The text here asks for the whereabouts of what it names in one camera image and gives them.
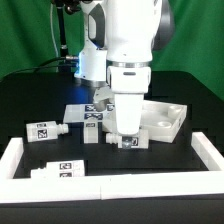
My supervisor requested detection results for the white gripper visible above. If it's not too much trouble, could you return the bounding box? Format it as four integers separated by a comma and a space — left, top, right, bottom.
93, 87, 144, 149

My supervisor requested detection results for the white square table top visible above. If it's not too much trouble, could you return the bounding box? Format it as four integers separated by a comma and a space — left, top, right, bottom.
138, 100, 187, 143

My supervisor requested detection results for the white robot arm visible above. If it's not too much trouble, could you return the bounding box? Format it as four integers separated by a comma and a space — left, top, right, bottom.
75, 0, 174, 149

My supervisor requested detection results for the white marker sheet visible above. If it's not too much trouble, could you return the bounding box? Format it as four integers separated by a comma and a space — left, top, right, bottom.
63, 104, 114, 123

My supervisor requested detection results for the white U-shaped fence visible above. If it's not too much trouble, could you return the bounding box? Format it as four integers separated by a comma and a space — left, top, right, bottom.
0, 132, 224, 204

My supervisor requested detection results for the green backdrop curtain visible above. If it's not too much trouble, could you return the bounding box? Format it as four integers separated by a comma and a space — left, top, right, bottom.
0, 0, 224, 100

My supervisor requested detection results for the black camera stand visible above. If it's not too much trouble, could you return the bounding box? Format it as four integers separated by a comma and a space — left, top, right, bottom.
50, 0, 72, 72

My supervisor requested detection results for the black cable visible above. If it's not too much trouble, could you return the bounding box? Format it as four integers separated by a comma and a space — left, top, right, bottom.
0, 55, 79, 81

